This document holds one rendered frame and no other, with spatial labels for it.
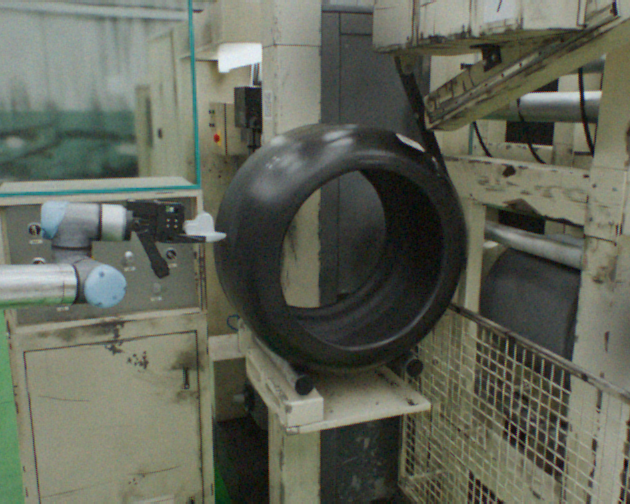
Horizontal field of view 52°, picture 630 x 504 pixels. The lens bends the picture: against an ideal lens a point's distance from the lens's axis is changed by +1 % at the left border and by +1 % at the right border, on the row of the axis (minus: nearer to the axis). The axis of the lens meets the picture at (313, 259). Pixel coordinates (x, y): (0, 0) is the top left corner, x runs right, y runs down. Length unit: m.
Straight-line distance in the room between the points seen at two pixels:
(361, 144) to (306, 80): 0.40
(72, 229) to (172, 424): 0.93
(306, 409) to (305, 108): 0.77
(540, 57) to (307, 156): 0.50
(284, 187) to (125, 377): 0.92
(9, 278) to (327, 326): 0.85
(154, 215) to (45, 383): 0.79
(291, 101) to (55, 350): 0.95
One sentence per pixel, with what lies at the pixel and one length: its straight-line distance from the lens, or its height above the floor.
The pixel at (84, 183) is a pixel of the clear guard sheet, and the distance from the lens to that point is 1.87.
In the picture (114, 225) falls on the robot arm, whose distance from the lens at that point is 1.32.
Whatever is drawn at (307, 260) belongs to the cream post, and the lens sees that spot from 1.75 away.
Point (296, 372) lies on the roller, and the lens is 1.46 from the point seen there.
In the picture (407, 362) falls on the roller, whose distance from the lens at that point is 1.55.
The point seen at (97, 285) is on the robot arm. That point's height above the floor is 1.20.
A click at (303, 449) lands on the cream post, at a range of 1.97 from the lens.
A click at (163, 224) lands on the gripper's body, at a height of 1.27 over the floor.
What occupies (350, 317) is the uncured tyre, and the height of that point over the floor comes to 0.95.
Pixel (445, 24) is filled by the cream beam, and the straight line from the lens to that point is 1.45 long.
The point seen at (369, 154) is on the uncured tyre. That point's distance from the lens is 1.35.
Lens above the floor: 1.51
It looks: 14 degrees down
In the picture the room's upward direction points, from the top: straight up
